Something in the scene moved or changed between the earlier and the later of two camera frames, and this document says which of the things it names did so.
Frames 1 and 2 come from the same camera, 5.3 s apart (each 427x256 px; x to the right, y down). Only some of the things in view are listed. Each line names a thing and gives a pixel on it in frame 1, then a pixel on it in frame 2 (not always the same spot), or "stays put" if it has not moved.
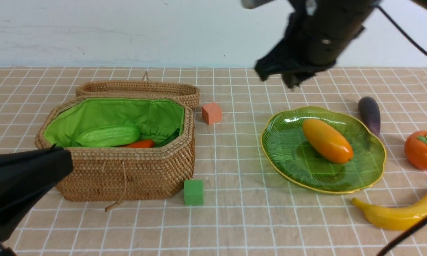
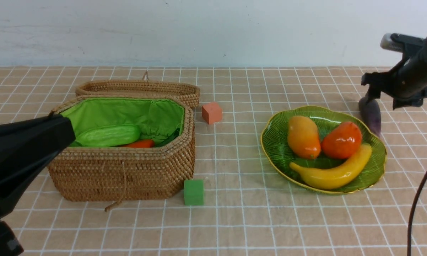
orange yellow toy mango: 327,141 to 303,137
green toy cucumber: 107,136 stays put
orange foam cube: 212,113 stays put
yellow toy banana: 402,218 to 330,178
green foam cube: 194,192 stays put
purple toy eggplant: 369,109 stays put
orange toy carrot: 144,143 stays put
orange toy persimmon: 422,149 to 342,140
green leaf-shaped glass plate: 291,156 stays put
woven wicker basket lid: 188,92 stays put
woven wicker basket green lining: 159,121 stays put
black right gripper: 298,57 to 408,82
